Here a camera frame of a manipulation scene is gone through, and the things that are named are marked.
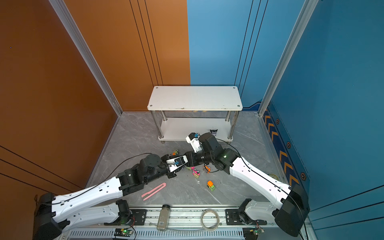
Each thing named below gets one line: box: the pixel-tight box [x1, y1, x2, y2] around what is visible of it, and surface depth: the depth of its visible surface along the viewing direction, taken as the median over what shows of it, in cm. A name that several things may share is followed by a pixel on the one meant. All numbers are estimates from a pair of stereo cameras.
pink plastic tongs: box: [141, 182, 167, 201], surface depth 82 cm
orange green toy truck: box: [207, 180, 216, 192], surface depth 83 cm
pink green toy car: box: [189, 166, 201, 179], surface depth 88 cm
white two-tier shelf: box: [147, 86, 243, 144], surface depth 88 cm
